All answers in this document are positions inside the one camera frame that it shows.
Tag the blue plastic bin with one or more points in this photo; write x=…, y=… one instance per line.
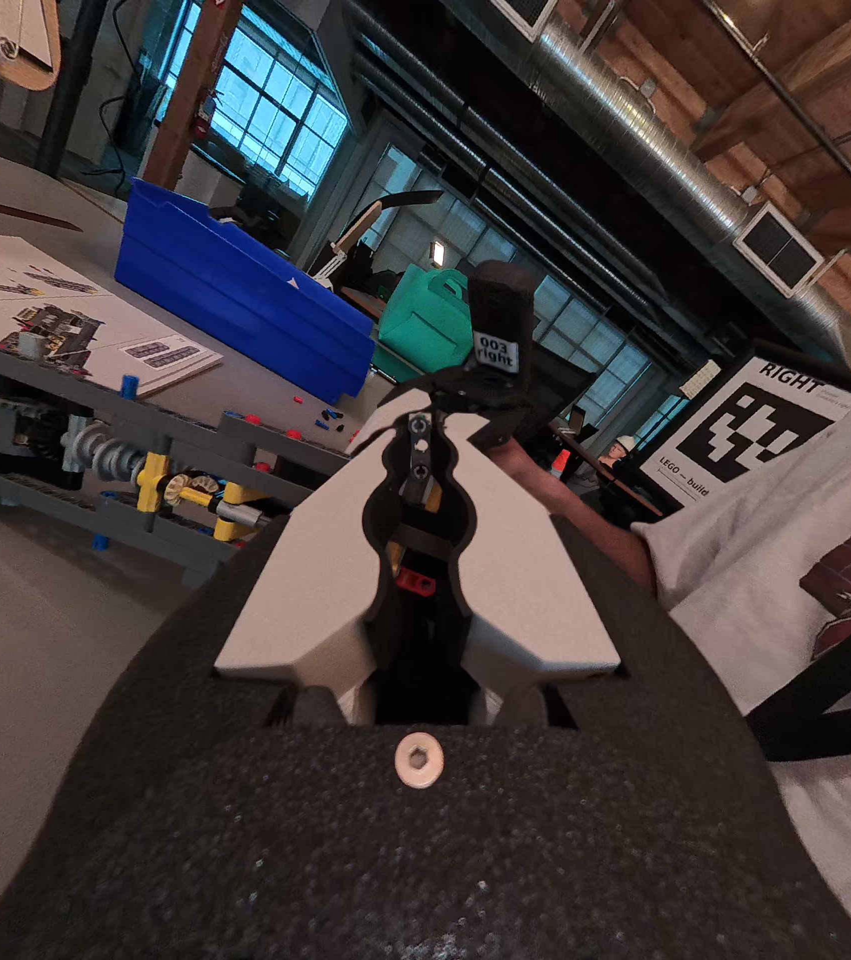
x=245, y=315

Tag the tan board on white arm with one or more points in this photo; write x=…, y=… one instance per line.
x=354, y=232

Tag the white sign with black pattern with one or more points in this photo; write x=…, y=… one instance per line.
x=755, y=427

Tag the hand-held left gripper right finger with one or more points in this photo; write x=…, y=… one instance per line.
x=538, y=592

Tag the lego instruction booklet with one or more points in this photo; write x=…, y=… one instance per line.
x=125, y=315

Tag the large grid window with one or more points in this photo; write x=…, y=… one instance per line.
x=620, y=367

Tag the white printed t-shirt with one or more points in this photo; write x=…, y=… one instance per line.
x=733, y=600

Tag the white air vent grille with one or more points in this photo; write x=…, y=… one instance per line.
x=778, y=247
x=523, y=11

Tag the wooden post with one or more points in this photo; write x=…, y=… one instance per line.
x=193, y=90

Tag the orange traffic cone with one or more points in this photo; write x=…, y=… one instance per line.
x=560, y=465

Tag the arched grid window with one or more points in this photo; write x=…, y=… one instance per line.
x=268, y=105

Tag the scattered small lego pins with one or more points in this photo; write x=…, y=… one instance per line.
x=296, y=400

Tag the small white printed sheet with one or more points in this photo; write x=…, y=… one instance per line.
x=699, y=379

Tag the grey lego car chassis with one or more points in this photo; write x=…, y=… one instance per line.
x=260, y=442

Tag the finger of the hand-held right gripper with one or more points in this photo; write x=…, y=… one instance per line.
x=388, y=416
x=470, y=426

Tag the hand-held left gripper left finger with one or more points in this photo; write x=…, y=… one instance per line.
x=298, y=592

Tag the silver spiral air duct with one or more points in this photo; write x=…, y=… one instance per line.
x=658, y=150

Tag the person's right forearm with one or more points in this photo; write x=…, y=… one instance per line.
x=583, y=517

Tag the small wall light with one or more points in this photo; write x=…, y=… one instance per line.
x=437, y=253

